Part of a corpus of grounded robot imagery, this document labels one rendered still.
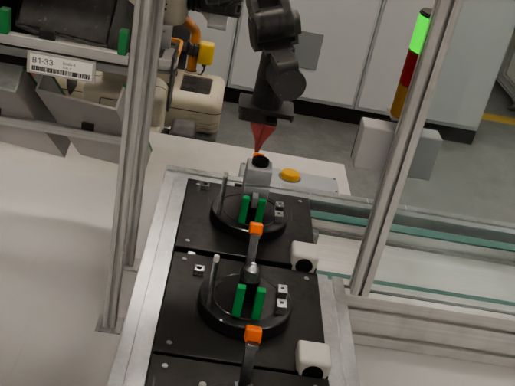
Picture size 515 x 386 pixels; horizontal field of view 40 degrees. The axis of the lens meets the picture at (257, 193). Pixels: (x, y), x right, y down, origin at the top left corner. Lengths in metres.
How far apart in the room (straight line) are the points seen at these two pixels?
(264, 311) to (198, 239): 0.22
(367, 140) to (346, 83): 3.30
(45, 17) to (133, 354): 0.46
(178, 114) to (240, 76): 2.12
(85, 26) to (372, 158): 0.45
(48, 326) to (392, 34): 3.42
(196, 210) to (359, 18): 3.08
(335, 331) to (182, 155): 0.76
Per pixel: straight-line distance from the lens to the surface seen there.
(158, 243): 1.20
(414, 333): 1.23
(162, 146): 1.73
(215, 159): 1.71
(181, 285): 1.08
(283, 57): 1.20
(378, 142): 1.07
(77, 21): 0.99
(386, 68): 4.35
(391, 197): 1.08
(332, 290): 1.17
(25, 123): 1.20
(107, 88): 1.95
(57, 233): 1.37
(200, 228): 1.22
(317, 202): 1.41
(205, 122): 2.21
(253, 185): 1.21
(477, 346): 1.28
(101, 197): 1.49
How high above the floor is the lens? 1.62
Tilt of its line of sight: 28 degrees down
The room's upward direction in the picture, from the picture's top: 12 degrees clockwise
